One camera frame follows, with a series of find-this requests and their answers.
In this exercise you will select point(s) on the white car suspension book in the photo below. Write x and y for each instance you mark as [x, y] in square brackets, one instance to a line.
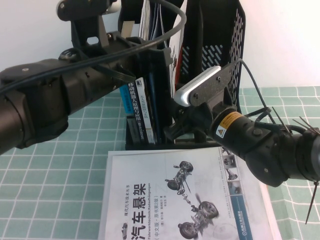
[150, 200]

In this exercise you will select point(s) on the white spine book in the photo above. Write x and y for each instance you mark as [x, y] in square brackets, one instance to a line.
[145, 105]

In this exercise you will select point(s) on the black zip tie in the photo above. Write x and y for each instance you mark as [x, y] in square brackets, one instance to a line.
[306, 126]
[278, 118]
[313, 202]

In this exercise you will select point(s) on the black speckled camera mount plate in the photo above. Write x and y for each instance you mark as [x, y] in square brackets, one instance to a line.
[212, 87]

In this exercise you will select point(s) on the dark blue book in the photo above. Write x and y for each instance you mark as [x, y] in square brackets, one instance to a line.
[157, 112]

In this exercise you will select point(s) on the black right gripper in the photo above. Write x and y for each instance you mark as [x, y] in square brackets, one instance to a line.
[197, 117]

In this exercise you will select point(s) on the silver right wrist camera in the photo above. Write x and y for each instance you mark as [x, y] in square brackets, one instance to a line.
[195, 85]

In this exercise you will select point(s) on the green checked tablecloth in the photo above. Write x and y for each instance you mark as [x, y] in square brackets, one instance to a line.
[50, 175]

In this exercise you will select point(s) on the black left camera mount bracket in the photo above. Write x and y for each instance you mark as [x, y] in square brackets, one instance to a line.
[85, 27]

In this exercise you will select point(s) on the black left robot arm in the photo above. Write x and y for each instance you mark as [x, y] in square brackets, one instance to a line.
[37, 100]

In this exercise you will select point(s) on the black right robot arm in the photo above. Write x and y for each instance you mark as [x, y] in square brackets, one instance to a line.
[262, 150]

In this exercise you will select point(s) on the thin white magazine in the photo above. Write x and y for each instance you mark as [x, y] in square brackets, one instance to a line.
[145, 20]

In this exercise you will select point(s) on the black mesh book holder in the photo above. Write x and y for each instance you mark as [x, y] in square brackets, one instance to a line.
[212, 30]

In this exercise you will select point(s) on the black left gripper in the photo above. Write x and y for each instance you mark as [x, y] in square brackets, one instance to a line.
[150, 60]

